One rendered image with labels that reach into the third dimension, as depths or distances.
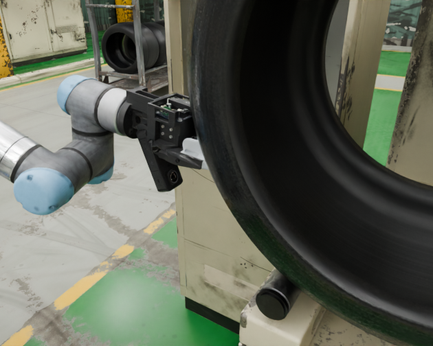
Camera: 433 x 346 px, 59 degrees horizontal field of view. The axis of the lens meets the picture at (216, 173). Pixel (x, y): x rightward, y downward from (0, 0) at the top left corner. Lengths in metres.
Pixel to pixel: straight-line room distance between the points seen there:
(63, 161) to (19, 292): 1.42
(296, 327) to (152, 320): 1.23
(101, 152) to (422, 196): 0.54
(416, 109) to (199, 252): 0.98
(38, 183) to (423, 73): 0.63
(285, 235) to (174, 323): 1.32
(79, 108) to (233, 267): 0.89
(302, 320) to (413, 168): 0.36
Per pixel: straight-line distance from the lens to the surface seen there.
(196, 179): 1.31
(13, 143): 0.67
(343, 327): 0.65
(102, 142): 0.73
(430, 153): 0.76
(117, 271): 1.99
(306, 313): 0.57
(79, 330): 1.77
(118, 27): 4.30
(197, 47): 0.41
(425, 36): 0.72
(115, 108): 0.65
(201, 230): 1.40
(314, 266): 0.43
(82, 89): 0.71
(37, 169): 0.64
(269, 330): 0.55
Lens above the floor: 1.27
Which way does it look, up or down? 27 degrees down
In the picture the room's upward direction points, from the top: straight up
